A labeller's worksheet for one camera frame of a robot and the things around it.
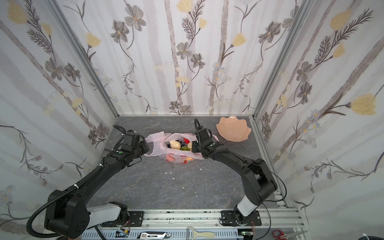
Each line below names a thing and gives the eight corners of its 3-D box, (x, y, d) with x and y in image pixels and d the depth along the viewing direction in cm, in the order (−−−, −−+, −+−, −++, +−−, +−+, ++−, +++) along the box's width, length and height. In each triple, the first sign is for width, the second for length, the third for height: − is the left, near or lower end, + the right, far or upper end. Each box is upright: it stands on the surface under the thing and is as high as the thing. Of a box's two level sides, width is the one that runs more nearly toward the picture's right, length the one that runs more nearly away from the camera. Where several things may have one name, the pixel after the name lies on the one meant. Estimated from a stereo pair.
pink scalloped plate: (218, 143, 105) (219, 139, 102) (215, 118, 120) (216, 115, 117) (252, 143, 105) (253, 140, 102) (244, 118, 121) (246, 115, 118)
